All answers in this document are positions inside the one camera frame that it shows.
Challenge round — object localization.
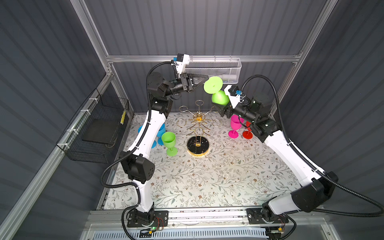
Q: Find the blue wine glass front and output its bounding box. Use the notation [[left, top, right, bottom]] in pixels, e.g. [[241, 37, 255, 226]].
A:
[[157, 124, 166, 146]]

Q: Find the blue wine glass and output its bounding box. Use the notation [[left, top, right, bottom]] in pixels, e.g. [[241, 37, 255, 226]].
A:
[[138, 126, 157, 149], [157, 124, 166, 146]]

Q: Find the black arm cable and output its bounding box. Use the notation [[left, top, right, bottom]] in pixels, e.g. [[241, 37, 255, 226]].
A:
[[100, 61, 175, 240], [241, 74, 384, 218]]

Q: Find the pink wine glass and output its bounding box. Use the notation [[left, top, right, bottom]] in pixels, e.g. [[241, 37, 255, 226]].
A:
[[228, 115, 244, 139]]

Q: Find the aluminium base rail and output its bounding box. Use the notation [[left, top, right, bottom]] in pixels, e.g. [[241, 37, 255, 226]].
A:
[[86, 205, 325, 240]]

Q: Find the gold wine glass rack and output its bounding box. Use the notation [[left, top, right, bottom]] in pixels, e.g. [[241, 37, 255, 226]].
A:
[[177, 100, 222, 157]]

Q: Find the white wire mesh basket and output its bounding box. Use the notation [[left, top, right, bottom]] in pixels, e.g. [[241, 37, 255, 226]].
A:
[[185, 57, 242, 85]]

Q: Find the white marker in basket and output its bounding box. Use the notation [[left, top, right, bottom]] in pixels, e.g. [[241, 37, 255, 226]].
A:
[[220, 75, 238, 81]]

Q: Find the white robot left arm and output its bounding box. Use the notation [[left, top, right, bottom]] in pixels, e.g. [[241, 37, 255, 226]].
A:
[[121, 72, 209, 225]]

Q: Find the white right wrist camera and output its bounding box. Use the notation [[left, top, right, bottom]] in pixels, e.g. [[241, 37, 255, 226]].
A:
[[224, 85, 245, 109]]

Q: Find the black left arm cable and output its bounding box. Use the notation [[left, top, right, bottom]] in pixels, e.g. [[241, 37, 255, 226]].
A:
[[100, 61, 175, 240]]

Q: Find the black wire basket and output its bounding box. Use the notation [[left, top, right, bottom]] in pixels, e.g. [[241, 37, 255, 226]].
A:
[[57, 91, 130, 164]]

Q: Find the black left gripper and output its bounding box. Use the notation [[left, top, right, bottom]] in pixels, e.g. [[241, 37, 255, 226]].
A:
[[162, 75, 207, 101]]

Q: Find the yellow item in black basket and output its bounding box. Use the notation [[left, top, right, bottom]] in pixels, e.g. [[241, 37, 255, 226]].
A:
[[120, 110, 126, 125]]

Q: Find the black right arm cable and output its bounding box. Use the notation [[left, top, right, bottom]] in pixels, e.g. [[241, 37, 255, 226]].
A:
[[241, 74, 384, 218]]

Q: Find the green wine glass back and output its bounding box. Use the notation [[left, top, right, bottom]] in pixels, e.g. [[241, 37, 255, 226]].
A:
[[204, 77, 230, 106]]

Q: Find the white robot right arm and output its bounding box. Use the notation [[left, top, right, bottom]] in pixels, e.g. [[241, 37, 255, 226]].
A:
[[212, 91, 338, 220]]

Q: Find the red wine glass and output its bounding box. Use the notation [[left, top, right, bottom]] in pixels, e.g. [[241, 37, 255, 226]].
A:
[[243, 121, 253, 140]]

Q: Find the green wine glass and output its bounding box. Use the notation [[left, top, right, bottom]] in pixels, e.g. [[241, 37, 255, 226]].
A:
[[162, 132, 178, 157], [204, 77, 230, 106]]

